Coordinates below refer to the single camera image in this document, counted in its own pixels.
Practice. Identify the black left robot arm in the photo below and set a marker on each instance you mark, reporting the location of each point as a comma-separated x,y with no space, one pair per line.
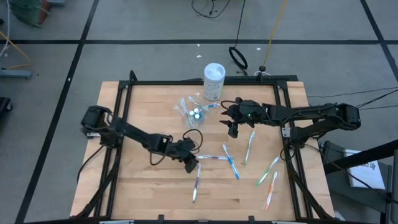
133,133

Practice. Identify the white wipes canister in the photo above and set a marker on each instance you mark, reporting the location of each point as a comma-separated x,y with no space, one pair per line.
214,84

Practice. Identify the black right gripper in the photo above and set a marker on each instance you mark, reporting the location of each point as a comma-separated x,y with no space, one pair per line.
248,110

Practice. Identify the green orange bag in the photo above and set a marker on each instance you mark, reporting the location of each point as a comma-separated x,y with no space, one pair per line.
28,11

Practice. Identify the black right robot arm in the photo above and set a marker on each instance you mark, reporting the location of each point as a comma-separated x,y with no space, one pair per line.
311,112

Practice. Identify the black equipment cart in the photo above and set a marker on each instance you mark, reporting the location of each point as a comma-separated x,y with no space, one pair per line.
339,183

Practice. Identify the black metal beam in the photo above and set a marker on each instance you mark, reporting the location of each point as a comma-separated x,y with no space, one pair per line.
367,155

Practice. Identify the grey metal floor base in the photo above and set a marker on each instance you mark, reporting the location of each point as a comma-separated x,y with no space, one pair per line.
15,74

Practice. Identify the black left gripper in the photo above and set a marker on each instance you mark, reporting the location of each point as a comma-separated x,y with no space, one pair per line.
183,151

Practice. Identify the grey metal post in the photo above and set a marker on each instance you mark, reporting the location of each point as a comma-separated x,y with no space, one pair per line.
395,186

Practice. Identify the blue toothbrush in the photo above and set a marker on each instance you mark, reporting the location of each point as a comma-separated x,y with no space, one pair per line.
214,105
233,166

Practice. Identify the black aluminium table frame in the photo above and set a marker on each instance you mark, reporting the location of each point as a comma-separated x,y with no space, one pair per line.
174,83

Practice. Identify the white notebook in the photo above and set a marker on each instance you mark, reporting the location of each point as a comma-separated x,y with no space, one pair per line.
363,174

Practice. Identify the green toothbrush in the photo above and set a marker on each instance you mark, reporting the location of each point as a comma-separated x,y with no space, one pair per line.
267,171
249,147
196,102

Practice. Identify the black chair base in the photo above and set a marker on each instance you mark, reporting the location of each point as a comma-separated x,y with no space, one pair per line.
4,104

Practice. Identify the blue toothbrush horizontal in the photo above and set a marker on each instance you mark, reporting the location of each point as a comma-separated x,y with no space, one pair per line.
214,157

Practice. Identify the black frame clamp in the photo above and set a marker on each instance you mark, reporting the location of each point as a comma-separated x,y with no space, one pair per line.
252,218
160,217

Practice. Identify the purple toothbrush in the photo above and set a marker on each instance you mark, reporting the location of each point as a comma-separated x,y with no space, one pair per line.
196,186

